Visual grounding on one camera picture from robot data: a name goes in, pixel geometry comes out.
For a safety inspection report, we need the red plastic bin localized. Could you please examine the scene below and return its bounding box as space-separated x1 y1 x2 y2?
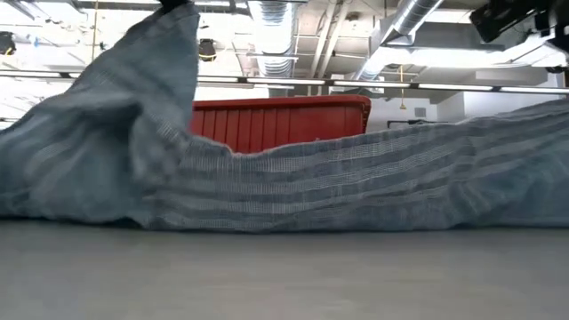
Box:
189 93 373 155

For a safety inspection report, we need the striped blue-green towel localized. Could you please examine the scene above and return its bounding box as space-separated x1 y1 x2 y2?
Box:
0 3 569 234

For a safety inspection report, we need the black ceiling lamp yellow band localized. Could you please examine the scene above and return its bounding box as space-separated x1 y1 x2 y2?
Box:
197 38 218 63

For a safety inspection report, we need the silver corrugated air duct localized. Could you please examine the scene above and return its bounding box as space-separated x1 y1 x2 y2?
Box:
246 0 298 80

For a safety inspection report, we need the ceiling light strip rail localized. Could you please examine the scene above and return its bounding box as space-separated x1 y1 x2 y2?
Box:
0 68 569 95

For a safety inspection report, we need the silver spiral air duct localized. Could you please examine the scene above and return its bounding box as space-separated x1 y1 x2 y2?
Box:
353 0 445 82

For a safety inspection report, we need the black metal stand frame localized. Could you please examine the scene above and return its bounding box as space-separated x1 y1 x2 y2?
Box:
387 118 450 130

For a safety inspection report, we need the grey rectangular air duct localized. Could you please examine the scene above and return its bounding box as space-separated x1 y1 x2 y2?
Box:
381 20 512 51

